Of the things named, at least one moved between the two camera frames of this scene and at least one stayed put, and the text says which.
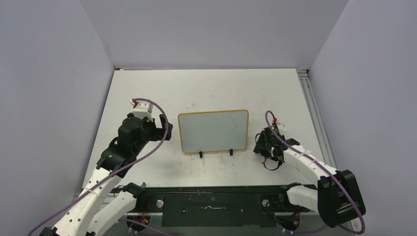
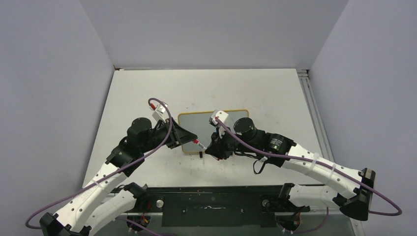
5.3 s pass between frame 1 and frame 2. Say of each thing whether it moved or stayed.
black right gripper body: moved
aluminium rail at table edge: stayed
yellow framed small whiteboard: stayed
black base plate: stayed
